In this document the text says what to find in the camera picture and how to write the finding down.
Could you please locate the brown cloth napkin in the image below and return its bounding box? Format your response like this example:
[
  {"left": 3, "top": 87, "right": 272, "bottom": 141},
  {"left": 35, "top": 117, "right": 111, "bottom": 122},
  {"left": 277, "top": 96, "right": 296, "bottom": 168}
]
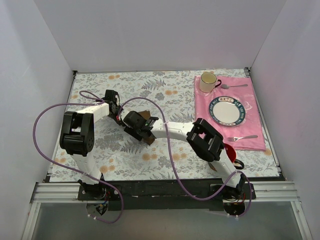
[{"left": 139, "top": 110, "right": 155, "bottom": 146}]

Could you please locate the pink satin cloth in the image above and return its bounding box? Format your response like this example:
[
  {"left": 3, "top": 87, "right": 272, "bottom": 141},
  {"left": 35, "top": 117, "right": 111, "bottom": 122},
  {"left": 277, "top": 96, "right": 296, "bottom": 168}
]
[{"left": 194, "top": 75, "right": 266, "bottom": 151}]

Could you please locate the silver spoon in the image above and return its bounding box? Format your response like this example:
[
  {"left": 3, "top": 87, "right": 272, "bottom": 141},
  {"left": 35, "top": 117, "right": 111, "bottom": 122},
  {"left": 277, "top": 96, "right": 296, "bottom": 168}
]
[{"left": 220, "top": 84, "right": 249, "bottom": 90}]

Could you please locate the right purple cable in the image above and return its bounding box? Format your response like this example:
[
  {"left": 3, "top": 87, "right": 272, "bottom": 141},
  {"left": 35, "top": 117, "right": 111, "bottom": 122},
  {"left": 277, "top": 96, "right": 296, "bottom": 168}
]
[{"left": 117, "top": 97, "right": 253, "bottom": 218}]

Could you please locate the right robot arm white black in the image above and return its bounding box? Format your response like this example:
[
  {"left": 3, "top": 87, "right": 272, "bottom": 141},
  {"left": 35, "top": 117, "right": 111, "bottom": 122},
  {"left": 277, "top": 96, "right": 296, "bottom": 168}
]
[{"left": 118, "top": 111, "right": 246, "bottom": 199}]

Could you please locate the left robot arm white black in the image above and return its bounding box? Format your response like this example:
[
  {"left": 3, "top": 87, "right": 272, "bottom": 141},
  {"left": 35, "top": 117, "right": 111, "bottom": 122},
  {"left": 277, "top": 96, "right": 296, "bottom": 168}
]
[{"left": 59, "top": 89, "right": 120, "bottom": 200}]

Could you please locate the silver fork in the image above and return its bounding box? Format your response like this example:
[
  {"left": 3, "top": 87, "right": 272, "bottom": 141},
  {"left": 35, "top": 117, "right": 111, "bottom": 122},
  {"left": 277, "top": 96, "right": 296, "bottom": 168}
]
[{"left": 227, "top": 135, "right": 258, "bottom": 142}]

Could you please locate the white plate dark rim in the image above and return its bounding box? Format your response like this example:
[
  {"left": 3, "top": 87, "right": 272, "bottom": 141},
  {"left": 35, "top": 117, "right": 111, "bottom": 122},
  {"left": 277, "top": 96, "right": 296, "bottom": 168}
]
[{"left": 208, "top": 96, "right": 246, "bottom": 127}]

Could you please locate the cream enamel mug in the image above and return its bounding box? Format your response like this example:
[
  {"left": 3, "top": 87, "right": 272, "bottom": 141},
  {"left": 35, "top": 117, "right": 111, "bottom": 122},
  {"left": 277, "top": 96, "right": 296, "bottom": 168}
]
[{"left": 199, "top": 72, "right": 222, "bottom": 93}]

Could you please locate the red interior dark mug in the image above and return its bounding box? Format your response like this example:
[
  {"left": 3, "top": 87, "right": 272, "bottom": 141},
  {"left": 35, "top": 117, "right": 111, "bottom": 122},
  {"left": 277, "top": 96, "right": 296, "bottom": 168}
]
[{"left": 208, "top": 142, "right": 245, "bottom": 175}]

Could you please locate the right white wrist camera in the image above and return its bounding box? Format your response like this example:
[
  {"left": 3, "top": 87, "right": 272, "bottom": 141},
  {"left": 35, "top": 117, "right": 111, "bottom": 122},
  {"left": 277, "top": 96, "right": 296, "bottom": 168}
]
[{"left": 116, "top": 109, "right": 129, "bottom": 125}]

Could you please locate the black base bar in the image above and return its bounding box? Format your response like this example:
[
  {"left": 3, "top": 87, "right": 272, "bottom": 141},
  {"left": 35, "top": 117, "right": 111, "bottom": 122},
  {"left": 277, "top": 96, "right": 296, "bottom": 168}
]
[{"left": 77, "top": 179, "right": 256, "bottom": 211}]

